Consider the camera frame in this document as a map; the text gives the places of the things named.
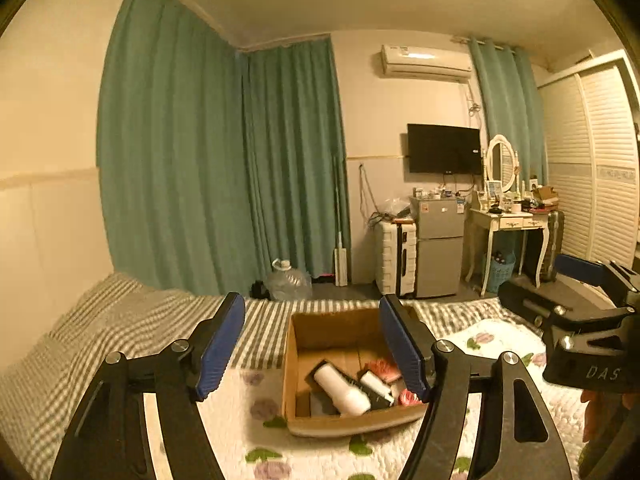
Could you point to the white ribbed suitcase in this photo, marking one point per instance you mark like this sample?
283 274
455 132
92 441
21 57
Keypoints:
390 260

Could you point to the white air conditioner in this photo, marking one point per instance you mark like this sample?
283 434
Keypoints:
425 62

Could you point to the small brown cardboard box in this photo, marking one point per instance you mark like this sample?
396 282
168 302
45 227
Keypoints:
545 195

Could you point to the white cylindrical device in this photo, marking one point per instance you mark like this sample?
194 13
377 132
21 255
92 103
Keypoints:
345 392

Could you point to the teal corner curtain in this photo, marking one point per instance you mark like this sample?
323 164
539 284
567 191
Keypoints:
295 160

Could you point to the wide teal curtain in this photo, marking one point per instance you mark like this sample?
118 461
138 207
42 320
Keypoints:
170 150

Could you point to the clear water jug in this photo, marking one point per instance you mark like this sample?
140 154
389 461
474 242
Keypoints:
287 282

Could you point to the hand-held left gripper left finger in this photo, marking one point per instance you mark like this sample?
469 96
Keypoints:
220 352

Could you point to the white louvered wardrobe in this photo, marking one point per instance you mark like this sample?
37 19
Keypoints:
595 160

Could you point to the white flat mop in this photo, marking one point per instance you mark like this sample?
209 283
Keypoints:
341 265

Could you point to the small picture frame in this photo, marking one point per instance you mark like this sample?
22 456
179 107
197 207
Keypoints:
494 190

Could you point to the grey checked bed sheet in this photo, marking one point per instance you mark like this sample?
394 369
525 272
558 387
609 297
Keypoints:
100 320

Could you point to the dark hard suitcase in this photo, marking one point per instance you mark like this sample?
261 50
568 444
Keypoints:
550 245

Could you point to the white dressing table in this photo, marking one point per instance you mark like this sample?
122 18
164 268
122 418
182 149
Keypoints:
505 220

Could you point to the clear plastic bag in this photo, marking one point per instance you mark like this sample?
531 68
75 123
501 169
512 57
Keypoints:
396 207

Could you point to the blue plastic basket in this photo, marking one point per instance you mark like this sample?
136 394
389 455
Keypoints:
500 275

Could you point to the person's right hand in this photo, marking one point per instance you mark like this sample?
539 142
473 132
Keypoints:
597 410

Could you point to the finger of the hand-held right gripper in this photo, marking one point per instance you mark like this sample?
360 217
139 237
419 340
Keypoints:
530 300
580 269

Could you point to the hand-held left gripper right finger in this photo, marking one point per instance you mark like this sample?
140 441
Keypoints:
406 352

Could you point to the black remote control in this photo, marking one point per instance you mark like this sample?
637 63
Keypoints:
320 364

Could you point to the oval white vanity mirror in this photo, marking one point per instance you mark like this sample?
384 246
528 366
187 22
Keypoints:
501 162

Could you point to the grey small fridge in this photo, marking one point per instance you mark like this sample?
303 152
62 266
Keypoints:
437 250

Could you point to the black wall television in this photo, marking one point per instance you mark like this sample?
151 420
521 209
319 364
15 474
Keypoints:
444 149

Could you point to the white floral quilt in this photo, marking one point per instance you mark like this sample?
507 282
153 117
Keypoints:
240 425

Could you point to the narrow teal curtain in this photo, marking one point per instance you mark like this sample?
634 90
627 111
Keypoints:
510 110

